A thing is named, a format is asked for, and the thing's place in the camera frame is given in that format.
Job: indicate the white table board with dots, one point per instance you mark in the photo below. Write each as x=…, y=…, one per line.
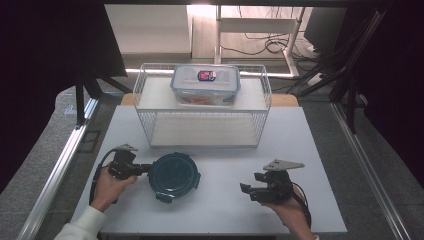
x=220, y=206

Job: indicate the white desk frame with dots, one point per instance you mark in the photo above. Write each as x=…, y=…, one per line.
x=256, y=25

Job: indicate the black curtain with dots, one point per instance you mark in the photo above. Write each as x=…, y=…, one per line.
x=46, y=66
x=396, y=83

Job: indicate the dark teal round lid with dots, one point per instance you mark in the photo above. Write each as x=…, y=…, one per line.
x=173, y=175

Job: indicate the wooden table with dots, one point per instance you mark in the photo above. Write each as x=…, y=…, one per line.
x=286, y=100

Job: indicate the aluminium rail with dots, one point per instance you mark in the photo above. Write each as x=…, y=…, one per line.
x=363, y=160
x=60, y=163

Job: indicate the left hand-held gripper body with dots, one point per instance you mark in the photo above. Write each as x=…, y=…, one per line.
x=123, y=166

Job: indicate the person's right hand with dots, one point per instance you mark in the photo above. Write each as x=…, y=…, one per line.
x=290, y=216

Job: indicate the black metal stand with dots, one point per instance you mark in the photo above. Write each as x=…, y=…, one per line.
x=80, y=106
x=350, y=100

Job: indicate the white cabinet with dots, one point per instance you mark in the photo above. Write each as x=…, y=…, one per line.
x=150, y=30

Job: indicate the clear rectangular food container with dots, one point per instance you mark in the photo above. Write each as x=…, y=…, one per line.
x=205, y=85

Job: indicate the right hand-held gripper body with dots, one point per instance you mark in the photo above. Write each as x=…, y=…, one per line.
x=276, y=188

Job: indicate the person's left hand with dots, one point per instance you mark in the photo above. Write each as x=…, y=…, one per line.
x=106, y=190

